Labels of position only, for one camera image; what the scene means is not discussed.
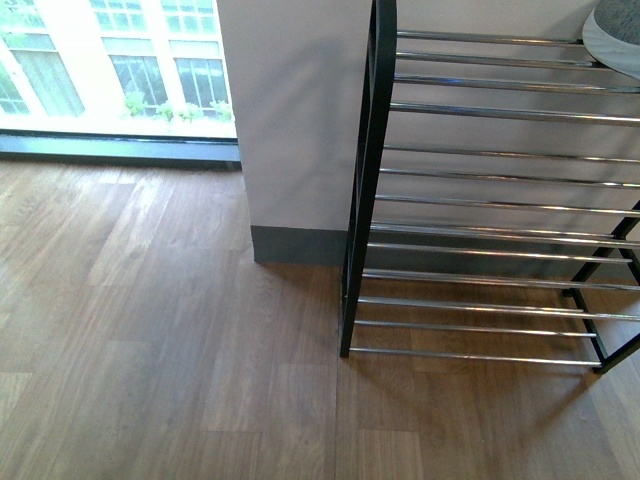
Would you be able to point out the grey knit sneaker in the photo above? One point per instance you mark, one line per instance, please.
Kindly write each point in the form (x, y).
(611, 35)

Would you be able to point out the black metal shoe rack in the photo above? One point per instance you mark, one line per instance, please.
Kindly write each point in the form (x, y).
(496, 185)

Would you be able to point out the dark window frame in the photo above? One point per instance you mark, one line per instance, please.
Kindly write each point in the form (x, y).
(199, 153)

